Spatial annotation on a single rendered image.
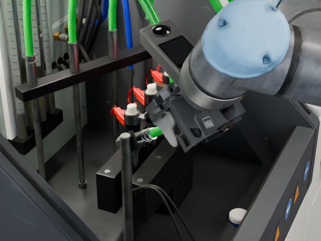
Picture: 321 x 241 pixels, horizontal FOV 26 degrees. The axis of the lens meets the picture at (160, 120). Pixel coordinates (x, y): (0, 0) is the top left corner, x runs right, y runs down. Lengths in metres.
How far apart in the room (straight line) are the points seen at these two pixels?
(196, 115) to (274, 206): 0.41
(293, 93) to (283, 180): 0.59
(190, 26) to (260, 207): 0.43
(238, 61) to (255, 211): 0.58
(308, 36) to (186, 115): 0.21
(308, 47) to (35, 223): 0.42
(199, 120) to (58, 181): 0.69
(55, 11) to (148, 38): 0.60
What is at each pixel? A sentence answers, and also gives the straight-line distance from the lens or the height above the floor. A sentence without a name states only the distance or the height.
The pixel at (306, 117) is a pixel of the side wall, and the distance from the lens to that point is 1.45.
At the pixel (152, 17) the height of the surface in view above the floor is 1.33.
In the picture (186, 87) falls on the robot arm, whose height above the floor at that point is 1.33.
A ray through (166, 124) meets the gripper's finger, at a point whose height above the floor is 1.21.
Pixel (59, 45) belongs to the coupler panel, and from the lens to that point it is 1.49.
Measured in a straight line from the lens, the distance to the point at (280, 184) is 1.27.
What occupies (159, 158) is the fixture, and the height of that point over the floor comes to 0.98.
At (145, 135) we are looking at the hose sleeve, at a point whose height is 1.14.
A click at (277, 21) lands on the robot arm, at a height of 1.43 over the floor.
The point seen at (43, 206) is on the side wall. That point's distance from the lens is 0.90.
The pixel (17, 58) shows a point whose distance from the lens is 1.31.
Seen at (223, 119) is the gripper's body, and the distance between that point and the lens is 0.79.
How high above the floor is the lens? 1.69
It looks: 31 degrees down
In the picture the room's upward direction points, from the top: straight up
